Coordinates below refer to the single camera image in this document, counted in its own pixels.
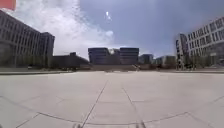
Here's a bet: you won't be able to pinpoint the twin-block glass building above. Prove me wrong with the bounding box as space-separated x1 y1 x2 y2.
87 46 140 66

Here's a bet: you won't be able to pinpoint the low dark building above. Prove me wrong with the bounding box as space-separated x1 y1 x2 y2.
51 51 90 70

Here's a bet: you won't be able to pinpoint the raised kerb strip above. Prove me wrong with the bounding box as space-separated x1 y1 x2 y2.
0 68 68 76

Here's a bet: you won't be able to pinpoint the narrow grey tower building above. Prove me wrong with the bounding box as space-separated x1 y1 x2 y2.
175 33 190 69

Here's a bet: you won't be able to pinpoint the white gridded building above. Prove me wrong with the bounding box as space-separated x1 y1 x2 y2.
186 15 224 67

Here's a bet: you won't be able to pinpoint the robot's own part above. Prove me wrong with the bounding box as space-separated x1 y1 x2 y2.
135 120 147 128
73 122 83 128

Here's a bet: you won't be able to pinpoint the large dark grey building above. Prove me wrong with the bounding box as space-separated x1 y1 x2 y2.
0 9 56 69

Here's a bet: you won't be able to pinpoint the small distant building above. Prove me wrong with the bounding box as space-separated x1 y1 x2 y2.
138 53 154 65

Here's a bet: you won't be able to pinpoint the wide stone steps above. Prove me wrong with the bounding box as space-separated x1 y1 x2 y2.
89 63 141 72

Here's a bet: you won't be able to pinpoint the pale paved plaza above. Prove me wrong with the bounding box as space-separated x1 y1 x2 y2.
0 70 224 128

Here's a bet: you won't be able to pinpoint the low distant building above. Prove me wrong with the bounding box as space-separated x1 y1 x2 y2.
155 55 177 68

